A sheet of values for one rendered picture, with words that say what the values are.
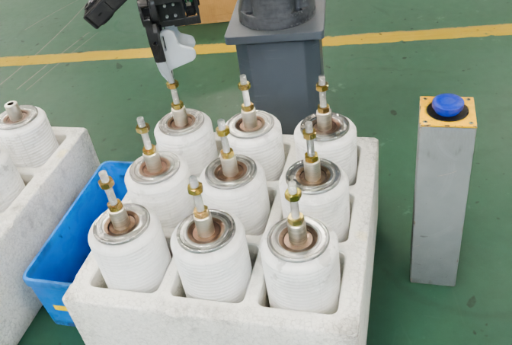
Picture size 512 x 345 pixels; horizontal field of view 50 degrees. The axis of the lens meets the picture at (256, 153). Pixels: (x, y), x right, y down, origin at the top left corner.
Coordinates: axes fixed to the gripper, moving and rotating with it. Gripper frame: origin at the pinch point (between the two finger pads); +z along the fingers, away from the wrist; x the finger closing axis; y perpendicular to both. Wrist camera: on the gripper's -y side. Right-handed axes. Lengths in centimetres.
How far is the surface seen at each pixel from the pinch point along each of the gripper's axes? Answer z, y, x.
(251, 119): 7.7, 11.8, -5.1
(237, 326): 17.4, 5.7, -35.1
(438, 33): 35, 70, 64
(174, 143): 10.0, -0.8, -4.5
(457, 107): 1.6, 38.0, -19.7
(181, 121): 8.4, 0.8, -1.1
